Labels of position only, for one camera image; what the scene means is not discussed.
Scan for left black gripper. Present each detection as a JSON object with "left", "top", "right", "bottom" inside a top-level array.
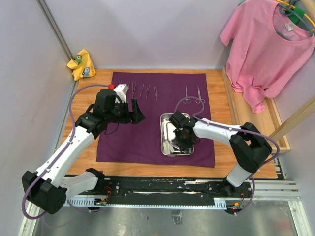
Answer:
[{"left": 106, "top": 98, "right": 146, "bottom": 124}]

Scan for steel instrument tray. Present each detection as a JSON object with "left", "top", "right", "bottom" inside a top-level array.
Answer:
[{"left": 160, "top": 113, "right": 194, "bottom": 157}]

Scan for purple surgical wrap cloth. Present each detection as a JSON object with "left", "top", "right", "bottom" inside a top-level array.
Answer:
[{"left": 96, "top": 72, "right": 215, "bottom": 168}]

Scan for steel scissors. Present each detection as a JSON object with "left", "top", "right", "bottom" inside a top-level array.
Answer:
[
  {"left": 183, "top": 86, "right": 191, "bottom": 104},
  {"left": 195, "top": 86, "right": 205, "bottom": 104}
]

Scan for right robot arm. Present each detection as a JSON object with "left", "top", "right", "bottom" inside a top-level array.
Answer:
[{"left": 169, "top": 111, "right": 272, "bottom": 197}]

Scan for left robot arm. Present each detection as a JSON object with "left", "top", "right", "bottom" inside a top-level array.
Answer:
[{"left": 22, "top": 84, "right": 145, "bottom": 219}]

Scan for yellow paper bag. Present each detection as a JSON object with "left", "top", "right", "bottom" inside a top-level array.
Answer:
[{"left": 67, "top": 49, "right": 96, "bottom": 81}]

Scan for wooden tray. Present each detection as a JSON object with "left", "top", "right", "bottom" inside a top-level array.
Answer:
[{"left": 222, "top": 65, "right": 291, "bottom": 154}]

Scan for pink t-shirt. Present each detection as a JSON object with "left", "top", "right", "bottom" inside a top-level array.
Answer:
[{"left": 220, "top": 0, "right": 315, "bottom": 113}]

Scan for wooden beam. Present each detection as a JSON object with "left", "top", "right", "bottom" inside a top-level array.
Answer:
[{"left": 269, "top": 95, "right": 315, "bottom": 141}]

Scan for green hanger clip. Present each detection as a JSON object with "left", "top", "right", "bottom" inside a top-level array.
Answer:
[{"left": 289, "top": 7, "right": 305, "bottom": 25}]

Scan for grey clothes hanger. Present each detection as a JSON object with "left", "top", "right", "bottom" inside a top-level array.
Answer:
[{"left": 279, "top": 1, "right": 315, "bottom": 41}]

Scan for yellow hoop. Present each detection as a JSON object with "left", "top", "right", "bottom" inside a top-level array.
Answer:
[{"left": 275, "top": 0, "right": 315, "bottom": 31}]

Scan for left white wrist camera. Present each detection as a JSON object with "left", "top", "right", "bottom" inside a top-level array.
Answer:
[{"left": 113, "top": 84, "right": 129, "bottom": 103}]

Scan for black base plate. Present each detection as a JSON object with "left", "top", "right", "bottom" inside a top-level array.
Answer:
[{"left": 79, "top": 176, "right": 252, "bottom": 207}]

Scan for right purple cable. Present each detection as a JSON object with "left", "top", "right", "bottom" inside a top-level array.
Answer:
[{"left": 174, "top": 97, "right": 281, "bottom": 217}]

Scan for aluminium rail frame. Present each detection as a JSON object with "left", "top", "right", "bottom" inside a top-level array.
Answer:
[{"left": 19, "top": 176, "right": 312, "bottom": 236}]

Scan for aluminium corner post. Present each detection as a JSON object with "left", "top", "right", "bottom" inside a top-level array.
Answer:
[{"left": 36, "top": 0, "right": 72, "bottom": 60}]

